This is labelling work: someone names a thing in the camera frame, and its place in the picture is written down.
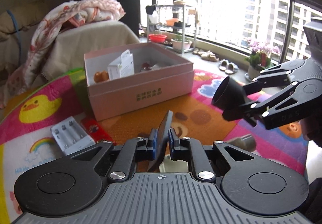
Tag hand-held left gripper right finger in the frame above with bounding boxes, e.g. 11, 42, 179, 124
169, 128, 254, 180

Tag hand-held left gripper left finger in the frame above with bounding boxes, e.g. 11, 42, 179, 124
70, 128, 158, 182

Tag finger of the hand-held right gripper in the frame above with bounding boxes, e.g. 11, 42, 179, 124
243, 62, 293, 96
223, 81, 311, 126

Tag black thin slab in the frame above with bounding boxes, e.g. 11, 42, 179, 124
147, 110, 174, 173

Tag black conical cup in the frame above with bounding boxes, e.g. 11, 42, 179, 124
211, 76, 248, 111

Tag pink cardboard box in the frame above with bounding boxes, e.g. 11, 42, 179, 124
84, 42, 195, 122

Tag white printed carton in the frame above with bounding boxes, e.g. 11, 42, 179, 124
108, 50, 134, 81

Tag orange round object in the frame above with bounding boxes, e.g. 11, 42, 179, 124
94, 71, 110, 84

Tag pink flowering potted plant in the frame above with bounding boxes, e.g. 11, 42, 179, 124
245, 39, 281, 81

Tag grey plastic tube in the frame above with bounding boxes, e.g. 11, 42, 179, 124
228, 134, 256, 151

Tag colourful printed play mat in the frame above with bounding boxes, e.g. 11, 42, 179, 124
0, 68, 310, 224

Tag red printed packet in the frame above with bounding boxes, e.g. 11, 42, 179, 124
81, 119, 116, 145

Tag apartment buildings outside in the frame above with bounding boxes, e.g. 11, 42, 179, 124
241, 0, 322, 48

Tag white battery charger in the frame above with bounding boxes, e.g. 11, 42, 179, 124
50, 116, 96, 156

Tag pink plant pot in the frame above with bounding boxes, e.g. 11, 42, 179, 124
172, 39, 193, 51

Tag metal storage rack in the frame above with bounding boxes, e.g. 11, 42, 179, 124
147, 4, 198, 53

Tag red plastic basin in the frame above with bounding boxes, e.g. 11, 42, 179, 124
148, 34, 167, 43

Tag beige sofa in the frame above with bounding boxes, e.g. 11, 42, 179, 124
0, 0, 140, 94

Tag pink printed blanket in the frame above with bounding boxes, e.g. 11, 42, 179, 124
0, 0, 126, 109

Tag beige pillow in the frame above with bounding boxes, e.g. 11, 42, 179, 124
0, 9, 33, 41

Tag black window frame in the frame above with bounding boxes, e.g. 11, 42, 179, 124
152, 0, 322, 63

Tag blue cord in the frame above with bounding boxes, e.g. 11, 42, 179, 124
7, 10, 22, 38

